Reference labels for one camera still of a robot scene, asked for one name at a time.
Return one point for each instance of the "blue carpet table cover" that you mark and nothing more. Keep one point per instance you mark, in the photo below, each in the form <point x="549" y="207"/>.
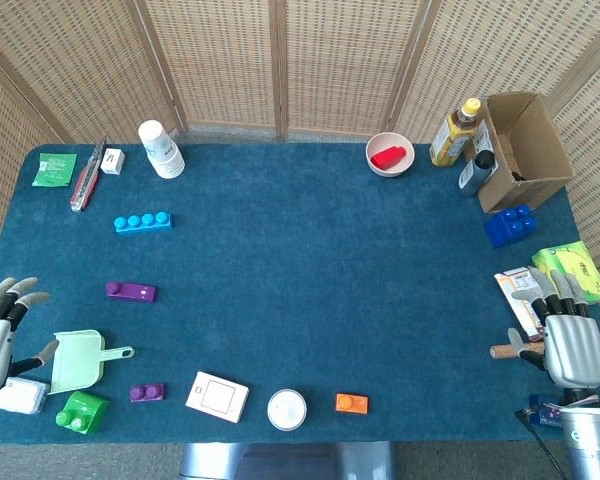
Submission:
<point x="300" y="280"/>

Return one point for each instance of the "dark blue long box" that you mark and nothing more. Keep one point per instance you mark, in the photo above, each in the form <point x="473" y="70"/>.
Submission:
<point x="542" y="410"/>

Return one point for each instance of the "green lego brick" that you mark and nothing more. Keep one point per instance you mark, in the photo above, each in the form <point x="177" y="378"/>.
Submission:
<point x="87" y="407"/>

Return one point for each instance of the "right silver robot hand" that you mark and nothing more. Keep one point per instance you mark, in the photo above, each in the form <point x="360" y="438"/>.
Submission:
<point x="575" y="350"/>

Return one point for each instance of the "orange lego brick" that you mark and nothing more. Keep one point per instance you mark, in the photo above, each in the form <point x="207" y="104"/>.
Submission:
<point x="352" y="404"/>

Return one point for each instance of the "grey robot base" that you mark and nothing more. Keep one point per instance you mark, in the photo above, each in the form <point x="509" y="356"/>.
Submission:
<point x="280" y="460"/>

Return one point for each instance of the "bamboo folding screen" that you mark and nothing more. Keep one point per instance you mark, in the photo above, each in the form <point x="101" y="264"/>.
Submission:
<point x="230" y="60"/>

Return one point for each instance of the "black thin stand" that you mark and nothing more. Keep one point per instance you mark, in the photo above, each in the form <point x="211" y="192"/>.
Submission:
<point x="540" y="440"/>

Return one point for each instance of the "beige bowl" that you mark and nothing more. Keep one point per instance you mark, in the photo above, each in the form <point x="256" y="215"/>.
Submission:
<point x="380" y="142"/>

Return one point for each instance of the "white round lid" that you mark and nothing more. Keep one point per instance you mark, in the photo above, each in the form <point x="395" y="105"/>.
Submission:
<point x="286" y="410"/>

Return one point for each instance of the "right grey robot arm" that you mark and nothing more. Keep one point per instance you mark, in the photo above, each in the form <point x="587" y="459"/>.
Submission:
<point x="587" y="445"/>

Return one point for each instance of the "brown cardboard box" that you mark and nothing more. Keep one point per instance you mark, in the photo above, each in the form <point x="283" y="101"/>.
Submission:
<point x="530" y="150"/>

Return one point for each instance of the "yellow tea bottle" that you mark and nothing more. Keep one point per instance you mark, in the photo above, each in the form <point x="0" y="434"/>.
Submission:
<point x="452" y="137"/>

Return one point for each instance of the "dark grey bottle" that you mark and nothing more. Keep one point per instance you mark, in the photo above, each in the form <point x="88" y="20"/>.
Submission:
<point x="472" y="175"/>

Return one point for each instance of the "small purple lego brick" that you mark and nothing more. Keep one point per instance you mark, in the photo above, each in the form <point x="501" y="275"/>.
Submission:
<point x="147" y="393"/>

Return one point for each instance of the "green sachet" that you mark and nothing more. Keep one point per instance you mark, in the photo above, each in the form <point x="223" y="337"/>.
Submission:
<point x="54" y="170"/>

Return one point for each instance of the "wooden rolling pin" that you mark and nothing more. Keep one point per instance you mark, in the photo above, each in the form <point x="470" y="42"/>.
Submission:
<point x="502" y="351"/>

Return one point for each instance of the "white red-framed box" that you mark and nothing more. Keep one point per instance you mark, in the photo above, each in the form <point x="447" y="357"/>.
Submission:
<point x="217" y="397"/>

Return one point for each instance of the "mint green dustpan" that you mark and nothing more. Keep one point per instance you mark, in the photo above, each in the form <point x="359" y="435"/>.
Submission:
<point x="77" y="362"/>

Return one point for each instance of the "light blue lego brick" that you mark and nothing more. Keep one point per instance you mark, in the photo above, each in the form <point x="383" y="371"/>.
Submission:
<point x="142" y="224"/>

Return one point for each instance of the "small white box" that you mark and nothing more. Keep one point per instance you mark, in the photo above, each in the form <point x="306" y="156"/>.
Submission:
<point x="112" y="161"/>

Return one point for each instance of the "orange white snack box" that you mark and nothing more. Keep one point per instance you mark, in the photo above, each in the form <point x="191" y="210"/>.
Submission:
<point x="520" y="305"/>

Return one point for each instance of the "red utility knife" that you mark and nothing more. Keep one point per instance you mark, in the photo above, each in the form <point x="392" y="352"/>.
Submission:
<point x="86" y="182"/>

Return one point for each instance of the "yellow-green tissue package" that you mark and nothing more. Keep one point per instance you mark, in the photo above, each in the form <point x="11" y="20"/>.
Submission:
<point x="570" y="260"/>

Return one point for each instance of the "red block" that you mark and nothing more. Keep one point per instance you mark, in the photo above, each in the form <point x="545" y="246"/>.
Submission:
<point x="387" y="157"/>

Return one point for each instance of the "dark blue lego brick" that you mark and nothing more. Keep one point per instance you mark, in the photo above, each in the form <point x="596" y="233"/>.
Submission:
<point x="510" y="227"/>

